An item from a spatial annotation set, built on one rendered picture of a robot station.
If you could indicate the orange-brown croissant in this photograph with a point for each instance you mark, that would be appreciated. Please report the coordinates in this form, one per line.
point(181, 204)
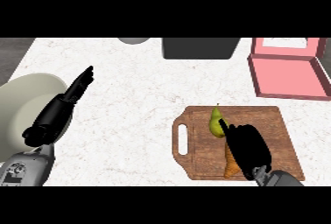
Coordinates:
point(229, 166)

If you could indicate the pink cardboard box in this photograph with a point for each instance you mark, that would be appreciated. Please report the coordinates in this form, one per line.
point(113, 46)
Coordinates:
point(287, 70)

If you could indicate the cream round plate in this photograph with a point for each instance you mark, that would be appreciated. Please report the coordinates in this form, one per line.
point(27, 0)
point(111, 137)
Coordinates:
point(24, 110)

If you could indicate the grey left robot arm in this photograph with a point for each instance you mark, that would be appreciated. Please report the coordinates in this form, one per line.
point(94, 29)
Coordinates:
point(27, 167)

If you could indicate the pale grey round object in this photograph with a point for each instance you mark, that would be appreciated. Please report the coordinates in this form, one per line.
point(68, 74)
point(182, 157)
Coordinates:
point(133, 40)

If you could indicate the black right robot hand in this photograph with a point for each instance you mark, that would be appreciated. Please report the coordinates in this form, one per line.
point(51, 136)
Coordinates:
point(250, 147)

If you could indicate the green pear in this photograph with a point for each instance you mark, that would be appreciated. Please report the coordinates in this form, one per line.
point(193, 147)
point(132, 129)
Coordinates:
point(215, 124)

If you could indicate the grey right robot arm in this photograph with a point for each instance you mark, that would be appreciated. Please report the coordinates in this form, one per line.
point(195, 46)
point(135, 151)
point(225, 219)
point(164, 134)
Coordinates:
point(275, 178)

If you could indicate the brown wooden cutting board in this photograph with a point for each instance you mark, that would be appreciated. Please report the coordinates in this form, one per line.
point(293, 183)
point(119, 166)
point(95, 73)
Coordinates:
point(203, 151)

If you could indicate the dark grey square container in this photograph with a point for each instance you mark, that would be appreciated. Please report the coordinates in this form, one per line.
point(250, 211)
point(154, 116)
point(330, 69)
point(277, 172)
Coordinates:
point(200, 48)

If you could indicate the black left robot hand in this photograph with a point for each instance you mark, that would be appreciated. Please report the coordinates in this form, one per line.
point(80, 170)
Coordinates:
point(57, 112)

